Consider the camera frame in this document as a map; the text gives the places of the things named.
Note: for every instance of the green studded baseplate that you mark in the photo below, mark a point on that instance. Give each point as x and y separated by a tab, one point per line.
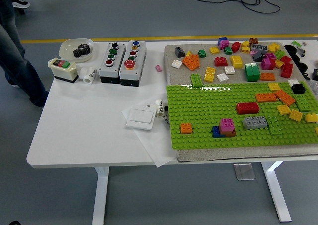
203	105

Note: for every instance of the blue brick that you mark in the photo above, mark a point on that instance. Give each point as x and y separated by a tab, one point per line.
215	131
220	41

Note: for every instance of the brown brick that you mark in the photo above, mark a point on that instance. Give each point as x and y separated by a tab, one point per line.
253	41
231	133

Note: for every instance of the red long brick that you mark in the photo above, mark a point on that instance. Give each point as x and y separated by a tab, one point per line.
247	108

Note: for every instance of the large dark green brick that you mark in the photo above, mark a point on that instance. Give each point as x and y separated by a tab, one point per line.
252	72

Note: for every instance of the small white labelled tube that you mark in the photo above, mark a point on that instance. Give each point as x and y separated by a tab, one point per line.
160	109

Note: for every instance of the white label strip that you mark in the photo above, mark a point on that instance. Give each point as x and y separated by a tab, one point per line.
166	122

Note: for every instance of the orange square brick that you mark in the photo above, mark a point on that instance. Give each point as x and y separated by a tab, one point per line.
186	128

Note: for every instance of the grey-brown mat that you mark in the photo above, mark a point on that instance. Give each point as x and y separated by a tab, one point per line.
181	76

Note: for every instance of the small pink brick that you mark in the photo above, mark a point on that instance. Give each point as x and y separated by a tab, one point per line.
159	68

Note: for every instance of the white paper sheet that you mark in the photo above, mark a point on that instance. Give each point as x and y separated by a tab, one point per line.
154	145

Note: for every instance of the white square tile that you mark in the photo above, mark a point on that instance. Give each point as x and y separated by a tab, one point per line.
229	70
222	78
177	64

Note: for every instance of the grey emergency-stop control box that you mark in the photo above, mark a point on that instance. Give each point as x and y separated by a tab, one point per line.
139	61

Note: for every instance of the orange wedge brick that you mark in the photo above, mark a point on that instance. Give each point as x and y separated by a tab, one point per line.
191	61

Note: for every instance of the dark grey slope brick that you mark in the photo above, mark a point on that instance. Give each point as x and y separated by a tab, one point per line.
258	57
180	52

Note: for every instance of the small yellow slope brick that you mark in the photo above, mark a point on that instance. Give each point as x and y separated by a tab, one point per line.
188	53

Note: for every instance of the yellow long brick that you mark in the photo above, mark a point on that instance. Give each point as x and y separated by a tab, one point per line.
210	74

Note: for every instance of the grey four-button control box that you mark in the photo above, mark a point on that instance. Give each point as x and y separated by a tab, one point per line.
104	72

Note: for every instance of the large white labelled tube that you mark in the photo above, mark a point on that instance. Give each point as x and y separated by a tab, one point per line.
90	76

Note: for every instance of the red square brick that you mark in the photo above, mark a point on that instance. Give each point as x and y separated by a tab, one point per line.
220	61

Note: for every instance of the yellow square brick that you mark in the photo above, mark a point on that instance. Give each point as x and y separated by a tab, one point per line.
295	115
283	109
214	50

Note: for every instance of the white pipe fitting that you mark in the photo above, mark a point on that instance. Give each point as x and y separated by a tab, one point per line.
81	73

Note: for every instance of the small dark green brick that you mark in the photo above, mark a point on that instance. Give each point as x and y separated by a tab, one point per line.
228	50

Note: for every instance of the large yellow brick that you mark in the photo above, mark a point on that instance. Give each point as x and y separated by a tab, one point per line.
236	61

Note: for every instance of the black gear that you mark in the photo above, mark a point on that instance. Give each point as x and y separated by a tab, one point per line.
77	53
85	49

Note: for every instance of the yellow window brick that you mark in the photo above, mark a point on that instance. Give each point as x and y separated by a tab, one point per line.
245	50

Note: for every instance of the clear floor plate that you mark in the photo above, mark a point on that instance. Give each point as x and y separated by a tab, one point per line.
244	171

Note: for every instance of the small pink piece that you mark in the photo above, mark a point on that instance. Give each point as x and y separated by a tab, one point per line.
253	52

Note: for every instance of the white plastic bowl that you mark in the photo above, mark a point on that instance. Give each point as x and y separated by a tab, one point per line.
67	48

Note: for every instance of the white table leg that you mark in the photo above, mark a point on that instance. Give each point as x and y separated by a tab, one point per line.
275	190
100	197

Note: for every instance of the large magenta brick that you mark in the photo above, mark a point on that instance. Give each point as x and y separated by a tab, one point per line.
266	64

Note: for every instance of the dark grey long brick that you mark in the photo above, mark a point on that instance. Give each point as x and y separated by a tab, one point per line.
259	47

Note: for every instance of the lime green long plate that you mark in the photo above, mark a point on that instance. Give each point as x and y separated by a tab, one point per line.
274	125

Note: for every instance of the tall red brick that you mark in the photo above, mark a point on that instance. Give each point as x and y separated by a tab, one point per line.
287	70

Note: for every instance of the white brick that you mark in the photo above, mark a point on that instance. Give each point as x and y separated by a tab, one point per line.
293	82

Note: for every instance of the lime green square plate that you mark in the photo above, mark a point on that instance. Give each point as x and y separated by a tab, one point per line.
306	102

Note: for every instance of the grey metal part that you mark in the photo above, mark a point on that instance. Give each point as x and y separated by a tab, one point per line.
300	51

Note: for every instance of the clear plastic bag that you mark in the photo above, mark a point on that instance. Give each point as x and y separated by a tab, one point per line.
313	87

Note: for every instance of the person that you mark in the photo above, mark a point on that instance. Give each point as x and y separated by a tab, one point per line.
15	48

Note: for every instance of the small black box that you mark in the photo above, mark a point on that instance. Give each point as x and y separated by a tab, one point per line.
315	74

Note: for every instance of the black white sneaker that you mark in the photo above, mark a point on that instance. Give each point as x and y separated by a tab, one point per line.
21	3

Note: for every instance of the white wall switch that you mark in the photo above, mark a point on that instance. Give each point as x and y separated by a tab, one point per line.
140	117

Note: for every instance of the beige red-green switch box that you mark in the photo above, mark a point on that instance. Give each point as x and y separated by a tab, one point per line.
63	72

